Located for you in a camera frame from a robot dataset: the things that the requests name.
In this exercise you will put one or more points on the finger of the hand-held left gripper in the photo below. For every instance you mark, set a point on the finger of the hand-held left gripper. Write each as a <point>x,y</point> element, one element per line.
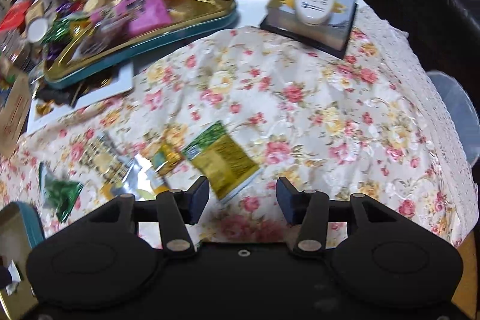
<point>3,277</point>

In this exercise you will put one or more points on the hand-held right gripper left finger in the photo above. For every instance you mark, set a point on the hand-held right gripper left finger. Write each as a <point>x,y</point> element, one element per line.
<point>198,200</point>

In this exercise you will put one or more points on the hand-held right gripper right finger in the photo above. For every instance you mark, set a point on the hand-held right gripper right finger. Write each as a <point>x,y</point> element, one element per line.
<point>287,203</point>

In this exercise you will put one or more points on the white snack packet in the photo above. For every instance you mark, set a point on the white snack packet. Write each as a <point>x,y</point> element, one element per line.
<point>15,273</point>

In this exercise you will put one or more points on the gold tin tray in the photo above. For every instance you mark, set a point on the gold tin tray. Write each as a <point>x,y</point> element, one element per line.
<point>15,237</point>

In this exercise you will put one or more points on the green and yellow snack packet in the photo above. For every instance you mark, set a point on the green and yellow snack packet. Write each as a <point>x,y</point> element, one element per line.
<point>221,162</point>

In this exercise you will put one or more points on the small gold candy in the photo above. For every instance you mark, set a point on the small gold candy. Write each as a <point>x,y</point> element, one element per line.
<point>167,157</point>

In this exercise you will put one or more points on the yellow and silver snack packet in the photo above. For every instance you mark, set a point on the yellow and silver snack packet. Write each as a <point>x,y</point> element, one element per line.
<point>144,179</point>

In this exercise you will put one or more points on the leopard print snack packet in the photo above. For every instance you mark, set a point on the leopard print snack packet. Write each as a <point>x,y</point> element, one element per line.
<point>99,158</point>

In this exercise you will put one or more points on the teal tin tray with snacks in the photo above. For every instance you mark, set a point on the teal tin tray with snacks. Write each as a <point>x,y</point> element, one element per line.
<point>168,39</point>

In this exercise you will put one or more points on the pile of assorted snacks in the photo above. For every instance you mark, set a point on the pile of assorted snacks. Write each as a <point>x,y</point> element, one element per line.
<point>123,16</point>

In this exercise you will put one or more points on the floral tablecloth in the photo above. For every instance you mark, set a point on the floral tablecloth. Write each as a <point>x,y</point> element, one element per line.
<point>318,117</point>

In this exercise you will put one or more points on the green foil candy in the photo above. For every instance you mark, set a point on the green foil candy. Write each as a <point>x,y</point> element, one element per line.
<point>62,194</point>

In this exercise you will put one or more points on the white board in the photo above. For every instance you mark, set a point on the white board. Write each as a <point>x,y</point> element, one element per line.
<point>97,95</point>

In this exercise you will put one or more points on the brown paper bag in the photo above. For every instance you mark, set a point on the brown paper bag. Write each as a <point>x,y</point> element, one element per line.
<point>13,113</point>

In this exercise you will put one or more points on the printed flat box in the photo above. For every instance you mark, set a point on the printed flat box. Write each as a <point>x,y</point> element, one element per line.
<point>311,33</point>

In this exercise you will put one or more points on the black chocolate insert tray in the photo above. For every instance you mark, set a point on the black chocolate insert tray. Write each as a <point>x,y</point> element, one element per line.
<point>60,95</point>

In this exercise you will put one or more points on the translucent plastic bin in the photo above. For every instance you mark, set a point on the translucent plastic bin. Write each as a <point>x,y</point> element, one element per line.
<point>455,117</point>

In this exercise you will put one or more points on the pink snack packet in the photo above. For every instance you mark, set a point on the pink snack packet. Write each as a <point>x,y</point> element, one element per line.
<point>146,10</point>

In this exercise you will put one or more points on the white round lid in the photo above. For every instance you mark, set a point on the white round lid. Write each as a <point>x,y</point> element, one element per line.
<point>37,29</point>

